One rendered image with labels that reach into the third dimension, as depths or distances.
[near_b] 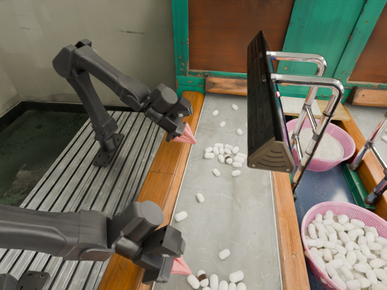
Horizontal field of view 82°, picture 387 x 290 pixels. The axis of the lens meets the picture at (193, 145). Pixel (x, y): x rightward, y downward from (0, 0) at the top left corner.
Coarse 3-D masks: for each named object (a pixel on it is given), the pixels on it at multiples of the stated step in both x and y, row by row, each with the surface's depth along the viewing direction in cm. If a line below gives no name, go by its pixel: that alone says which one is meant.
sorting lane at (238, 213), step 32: (224, 128) 98; (192, 160) 84; (224, 160) 84; (192, 192) 73; (224, 192) 73; (256, 192) 73; (192, 224) 64; (224, 224) 64; (256, 224) 64; (192, 256) 58; (256, 256) 58; (160, 288) 52; (192, 288) 52; (256, 288) 52
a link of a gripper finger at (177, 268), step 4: (176, 264) 49; (180, 264) 50; (172, 268) 47; (176, 268) 48; (180, 268) 50; (184, 268) 51; (172, 272) 52; (176, 272) 52; (180, 272) 52; (184, 272) 51; (188, 272) 52
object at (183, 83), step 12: (180, 84) 118; (192, 84) 117; (204, 84) 115; (180, 96) 123; (216, 96) 119; (228, 96) 119; (240, 96) 119; (288, 96) 112; (300, 96) 111; (324, 96) 108; (360, 108) 110; (372, 108) 110; (384, 108) 110
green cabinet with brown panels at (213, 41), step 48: (192, 0) 93; (240, 0) 90; (288, 0) 87; (336, 0) 84; (384, 0) 81; (192, 48) 106; (240, 48) 102; (288, 48) 97; (336, 48) 95; (384, 48) 92
